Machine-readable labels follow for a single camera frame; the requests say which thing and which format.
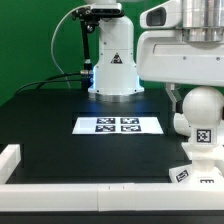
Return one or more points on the white table fence frame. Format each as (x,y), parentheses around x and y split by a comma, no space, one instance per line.
(101,197)

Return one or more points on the white lamp shade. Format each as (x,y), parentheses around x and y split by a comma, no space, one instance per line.
(182,127)

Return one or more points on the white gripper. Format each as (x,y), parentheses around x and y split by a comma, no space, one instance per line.
(183,42)

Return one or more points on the white lamp base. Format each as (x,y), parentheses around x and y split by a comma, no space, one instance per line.
(203,168)

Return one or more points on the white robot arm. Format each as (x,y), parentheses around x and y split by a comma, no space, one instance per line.
(116,74)

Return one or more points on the white marker sheet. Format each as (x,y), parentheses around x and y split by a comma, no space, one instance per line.
(117,125)

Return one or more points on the black camera on stand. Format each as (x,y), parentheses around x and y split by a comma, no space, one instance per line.
(89,17)

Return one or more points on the white lamp bulb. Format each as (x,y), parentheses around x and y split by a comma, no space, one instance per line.
(203,109)

